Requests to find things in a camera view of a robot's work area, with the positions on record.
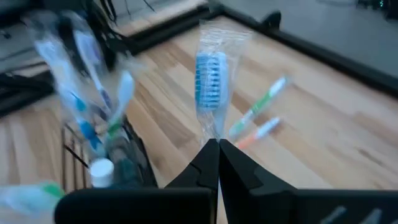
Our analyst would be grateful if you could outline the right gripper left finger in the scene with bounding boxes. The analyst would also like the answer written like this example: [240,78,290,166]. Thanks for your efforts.
[54,138,221,224]

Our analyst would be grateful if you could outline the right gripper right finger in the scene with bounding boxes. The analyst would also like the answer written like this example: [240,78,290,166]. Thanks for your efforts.
[219,138,398,224]

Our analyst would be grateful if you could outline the orange toothbrush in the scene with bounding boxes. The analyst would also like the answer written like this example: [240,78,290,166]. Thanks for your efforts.
[235,116,283,151]

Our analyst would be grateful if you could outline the small white-capped mouthwash bottle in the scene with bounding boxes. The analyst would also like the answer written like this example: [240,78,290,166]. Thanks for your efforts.
[89,157,115,189]

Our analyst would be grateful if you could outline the blue toothbrush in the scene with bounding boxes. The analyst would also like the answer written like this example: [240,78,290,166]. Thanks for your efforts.
[193,19,253,147]

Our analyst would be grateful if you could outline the clear plastic cup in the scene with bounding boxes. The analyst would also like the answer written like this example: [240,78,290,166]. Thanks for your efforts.
[23,12,106,156]

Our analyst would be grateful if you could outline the purple toothbrush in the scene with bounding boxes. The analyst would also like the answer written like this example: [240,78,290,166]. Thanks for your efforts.
[70,18,114,111]

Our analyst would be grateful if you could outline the black wire caddy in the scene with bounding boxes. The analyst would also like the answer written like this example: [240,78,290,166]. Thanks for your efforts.
[60,114,159,190]

